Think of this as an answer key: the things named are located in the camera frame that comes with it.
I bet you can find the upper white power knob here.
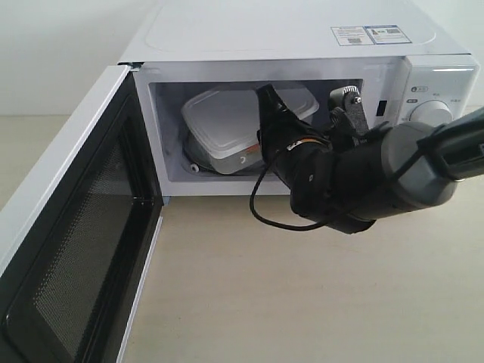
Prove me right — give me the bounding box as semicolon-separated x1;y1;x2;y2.
410;100;454;126

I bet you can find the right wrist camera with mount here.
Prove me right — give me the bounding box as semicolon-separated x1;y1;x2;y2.
327;85;369;150

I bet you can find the black turntable roller ring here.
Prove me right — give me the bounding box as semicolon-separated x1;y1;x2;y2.
182;130;265;177

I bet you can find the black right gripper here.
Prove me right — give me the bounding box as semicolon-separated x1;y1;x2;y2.
256;84;374;234

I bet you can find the blue white label sticker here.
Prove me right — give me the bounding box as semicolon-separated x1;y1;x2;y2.
330;25;412;46

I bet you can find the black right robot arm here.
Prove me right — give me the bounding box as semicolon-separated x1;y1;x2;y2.
256;84;483;234

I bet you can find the white microwave door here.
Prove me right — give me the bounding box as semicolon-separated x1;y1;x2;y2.
1;64;163;362

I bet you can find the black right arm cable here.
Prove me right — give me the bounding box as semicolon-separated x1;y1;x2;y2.
248;124;484;231

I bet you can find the white lidded plastic container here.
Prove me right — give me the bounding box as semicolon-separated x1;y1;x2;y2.
180;80;320;176

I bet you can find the white Midea microwave oven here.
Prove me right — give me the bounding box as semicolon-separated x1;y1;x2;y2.
120;1;479;197

